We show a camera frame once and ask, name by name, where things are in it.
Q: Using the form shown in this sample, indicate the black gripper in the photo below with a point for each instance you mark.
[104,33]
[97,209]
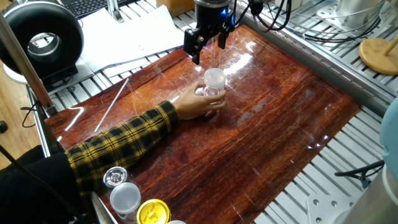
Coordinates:
[210,17]

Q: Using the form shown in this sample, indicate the frosted white jar lid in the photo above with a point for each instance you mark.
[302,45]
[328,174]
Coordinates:
[214,77]

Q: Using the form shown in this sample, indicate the small clear jar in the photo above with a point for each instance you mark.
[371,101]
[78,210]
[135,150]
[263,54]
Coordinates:
[214,92]

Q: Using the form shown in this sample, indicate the yellow black plaid-sleeved forearm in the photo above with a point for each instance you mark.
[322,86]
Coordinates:
[124,146]

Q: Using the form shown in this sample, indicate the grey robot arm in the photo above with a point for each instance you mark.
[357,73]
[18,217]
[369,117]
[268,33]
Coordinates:
[373,202]

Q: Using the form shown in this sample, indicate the jar with silver lid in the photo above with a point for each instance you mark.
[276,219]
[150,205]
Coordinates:
[115,176]

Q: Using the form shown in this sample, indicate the jar with frosted lid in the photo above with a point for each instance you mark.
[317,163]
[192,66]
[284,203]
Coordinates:
[125,197]

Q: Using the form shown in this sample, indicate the jar with gold lid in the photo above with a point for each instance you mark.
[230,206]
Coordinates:
[153,213]

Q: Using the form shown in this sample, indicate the bare person's hand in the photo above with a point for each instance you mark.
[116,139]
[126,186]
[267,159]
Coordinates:
[189,105]

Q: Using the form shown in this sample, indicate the brown cardboard box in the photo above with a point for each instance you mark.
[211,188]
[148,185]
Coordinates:
[177,6]

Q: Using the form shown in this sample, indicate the white paper sheet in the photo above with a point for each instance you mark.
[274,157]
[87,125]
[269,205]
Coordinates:
[124,37]
[124,69]

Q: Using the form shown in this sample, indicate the thin white rod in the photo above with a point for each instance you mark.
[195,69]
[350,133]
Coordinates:
[112,104]

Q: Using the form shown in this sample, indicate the black keyboard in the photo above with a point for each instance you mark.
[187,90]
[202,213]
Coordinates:
[90,6]

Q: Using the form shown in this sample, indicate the white device base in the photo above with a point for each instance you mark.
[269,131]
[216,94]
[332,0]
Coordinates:
[81,73]

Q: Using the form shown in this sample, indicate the silver mounting plate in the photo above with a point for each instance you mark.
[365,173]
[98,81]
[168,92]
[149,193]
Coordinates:
[357,12]

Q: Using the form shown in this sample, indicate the round wooden stand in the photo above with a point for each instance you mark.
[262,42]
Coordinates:
[377,57]

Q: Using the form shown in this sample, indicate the small black floor object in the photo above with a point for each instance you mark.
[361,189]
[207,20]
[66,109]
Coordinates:
[2,127]

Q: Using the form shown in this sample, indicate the person's black garment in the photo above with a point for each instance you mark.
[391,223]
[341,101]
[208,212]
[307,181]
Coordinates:
[31,193]

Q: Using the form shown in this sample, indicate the aluminium bracket post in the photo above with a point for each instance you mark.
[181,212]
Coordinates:
[115,11]

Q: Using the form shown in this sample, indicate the silver aluminium frame rail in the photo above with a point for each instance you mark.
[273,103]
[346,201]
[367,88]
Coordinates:
[311,60]

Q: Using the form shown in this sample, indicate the aluminium frame strut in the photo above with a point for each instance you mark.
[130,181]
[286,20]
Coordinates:
[28,65]

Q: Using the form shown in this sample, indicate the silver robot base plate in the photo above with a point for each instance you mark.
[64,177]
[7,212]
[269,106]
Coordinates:
[323,208]

